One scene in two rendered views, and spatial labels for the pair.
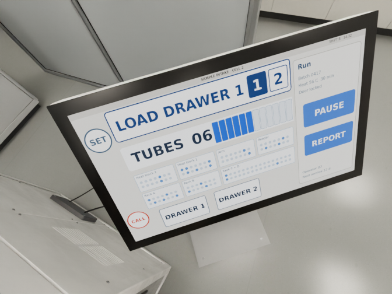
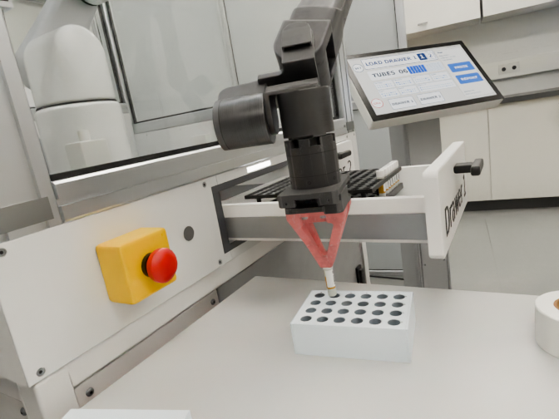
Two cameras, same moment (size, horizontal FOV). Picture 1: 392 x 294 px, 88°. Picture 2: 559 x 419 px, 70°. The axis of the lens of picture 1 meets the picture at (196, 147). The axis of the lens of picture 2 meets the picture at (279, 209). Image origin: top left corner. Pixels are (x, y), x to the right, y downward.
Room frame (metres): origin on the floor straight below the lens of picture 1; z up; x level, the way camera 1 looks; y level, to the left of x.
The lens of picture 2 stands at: (-1.25, 0.69, 1.02)
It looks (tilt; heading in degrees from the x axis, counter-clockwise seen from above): 12 degrees down; 353
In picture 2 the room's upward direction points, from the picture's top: 9 degrees counter-clockwise
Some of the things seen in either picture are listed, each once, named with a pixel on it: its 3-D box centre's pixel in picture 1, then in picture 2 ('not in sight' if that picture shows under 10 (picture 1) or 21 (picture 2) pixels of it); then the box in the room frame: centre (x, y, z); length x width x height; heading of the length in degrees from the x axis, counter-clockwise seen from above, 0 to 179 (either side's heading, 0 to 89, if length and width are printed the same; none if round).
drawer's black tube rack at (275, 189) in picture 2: not in sight; (327, 198); (-0.58, 0.52, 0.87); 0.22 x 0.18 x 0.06; 51
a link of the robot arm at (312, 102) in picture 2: not in sight; (300, 114); (-0.81, 0.60, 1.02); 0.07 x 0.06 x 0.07; 70
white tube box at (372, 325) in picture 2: not in sight; (354, 322); (-0.85, 0.58, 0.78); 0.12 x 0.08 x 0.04; 59
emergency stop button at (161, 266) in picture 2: not in sight; (159, 264); (-0.79, 0.78, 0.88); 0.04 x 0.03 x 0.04; 141
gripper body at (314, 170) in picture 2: not in sight; (314, 168); (-0.81, 0.59, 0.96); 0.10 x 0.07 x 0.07; 153
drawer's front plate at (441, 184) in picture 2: not in sight; (449, 189); (-0.71, 0.36, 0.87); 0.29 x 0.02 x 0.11; 141
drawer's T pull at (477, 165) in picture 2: not in sight; (467, 167); (-0.72, 0.34, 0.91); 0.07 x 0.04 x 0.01; 141
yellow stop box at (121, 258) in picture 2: not in sight; (140, 263); (-0.77, 0.81, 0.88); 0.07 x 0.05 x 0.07; 141
